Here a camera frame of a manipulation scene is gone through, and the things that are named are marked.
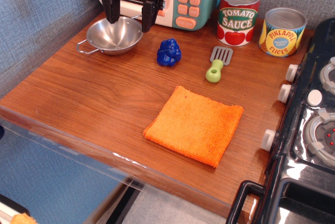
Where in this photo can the orange plush object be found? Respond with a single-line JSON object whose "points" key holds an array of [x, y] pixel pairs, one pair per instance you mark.
{"points": [[23, 219]]}

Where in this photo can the white stove knob near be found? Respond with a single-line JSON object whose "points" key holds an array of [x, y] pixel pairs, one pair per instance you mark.
{"points": [[268, 139]]}

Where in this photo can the small steel pot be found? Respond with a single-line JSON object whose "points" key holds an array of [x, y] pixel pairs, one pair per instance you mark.
{"points": [[113, 39]]}

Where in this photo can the white stove knob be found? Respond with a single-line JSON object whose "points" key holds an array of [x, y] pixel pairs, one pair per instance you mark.
{"points": [[268, 139], [291, 72], [284, 93]]}

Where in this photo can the white stove knob far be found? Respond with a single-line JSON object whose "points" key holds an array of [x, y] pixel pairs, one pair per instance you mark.
{"points": [[291, 72]]}

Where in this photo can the white stove knob middle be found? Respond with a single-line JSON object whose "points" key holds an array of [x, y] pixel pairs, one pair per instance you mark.
{"points": [[284, 93]]}

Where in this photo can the toy spatula green handle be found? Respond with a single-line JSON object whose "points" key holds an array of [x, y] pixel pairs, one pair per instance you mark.
{"points": [[220, 57]]}

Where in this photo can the pineapple slices can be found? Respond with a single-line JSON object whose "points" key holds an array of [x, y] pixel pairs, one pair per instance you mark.
{"points": [[282, 31]]}

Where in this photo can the blue toy grape bunch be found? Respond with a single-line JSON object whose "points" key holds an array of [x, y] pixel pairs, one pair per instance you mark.
{"points": [[169, 53]]}

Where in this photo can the orange microfibre cloth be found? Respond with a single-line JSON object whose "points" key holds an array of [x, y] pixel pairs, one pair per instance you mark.
{"points": [[195, 126]]}

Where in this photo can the black toy stove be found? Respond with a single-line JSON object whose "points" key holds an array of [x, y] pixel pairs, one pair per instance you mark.
{"points": [[299, 177]]}

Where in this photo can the tomato sauce can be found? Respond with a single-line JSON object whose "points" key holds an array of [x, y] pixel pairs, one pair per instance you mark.
{"points": [[236, 21]]}

